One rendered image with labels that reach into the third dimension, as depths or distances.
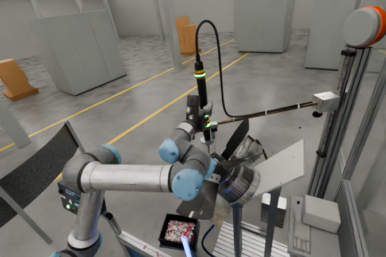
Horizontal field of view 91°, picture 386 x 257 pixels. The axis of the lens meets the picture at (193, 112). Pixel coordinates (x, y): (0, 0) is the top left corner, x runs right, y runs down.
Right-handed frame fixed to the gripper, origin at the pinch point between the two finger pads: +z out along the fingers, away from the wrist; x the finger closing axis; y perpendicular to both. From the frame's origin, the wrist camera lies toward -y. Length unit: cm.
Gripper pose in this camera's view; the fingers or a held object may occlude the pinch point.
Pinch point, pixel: (205, 101)
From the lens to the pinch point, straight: 88.1
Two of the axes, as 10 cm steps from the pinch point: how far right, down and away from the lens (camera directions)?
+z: 4.3, -5.0, 7.5
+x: 8.9, 1.1, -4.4
